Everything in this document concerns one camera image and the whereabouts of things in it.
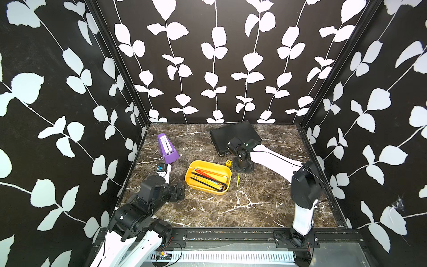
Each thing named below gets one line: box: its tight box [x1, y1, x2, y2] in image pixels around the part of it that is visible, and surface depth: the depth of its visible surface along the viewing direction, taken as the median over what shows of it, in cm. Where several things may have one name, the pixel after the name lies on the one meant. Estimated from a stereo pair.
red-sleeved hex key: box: [193, 167, 227, 187], surface depth 96 cm
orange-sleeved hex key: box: [193, 167, 229, 179], surface depth 97 cm
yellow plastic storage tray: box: [184, 159, 232, 195], surface depth 95 cm
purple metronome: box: [157, 132, 180, 165], surface depth 97 cm
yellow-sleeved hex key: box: [192, 175, 226, 191], surface depth 92 cm
